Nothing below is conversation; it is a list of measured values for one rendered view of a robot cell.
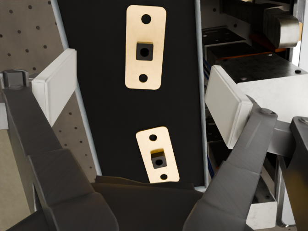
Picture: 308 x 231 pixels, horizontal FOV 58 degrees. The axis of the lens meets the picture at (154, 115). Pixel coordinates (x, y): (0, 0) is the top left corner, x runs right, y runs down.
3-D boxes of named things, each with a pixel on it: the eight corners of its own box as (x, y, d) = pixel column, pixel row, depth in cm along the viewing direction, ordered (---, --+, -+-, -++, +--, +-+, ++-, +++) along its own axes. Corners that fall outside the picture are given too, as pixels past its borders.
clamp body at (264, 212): (225, 135, 88) (274, 228, 55) (188, 140, 88) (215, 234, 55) (225, 114, 84) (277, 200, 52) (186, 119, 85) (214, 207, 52)
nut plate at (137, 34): (160, 88, 31) (160, 92, 29) (125, 87, 30) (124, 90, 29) (166, 7, 27) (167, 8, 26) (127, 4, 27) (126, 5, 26)
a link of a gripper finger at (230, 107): (240, 101, 15) (254, 103, 15) (211, 64, 21) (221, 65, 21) (227, 149, 16) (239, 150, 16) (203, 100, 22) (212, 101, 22)
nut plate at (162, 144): (179, 179, 36) (181, 185, 35) (151, 185, 36) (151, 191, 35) (166, 124, 33) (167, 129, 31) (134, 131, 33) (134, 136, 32)
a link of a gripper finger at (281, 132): (261, 130, 13) (319, 136, 14) (232, 92, 18) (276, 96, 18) (252, 156, 14) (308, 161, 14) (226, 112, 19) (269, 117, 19)
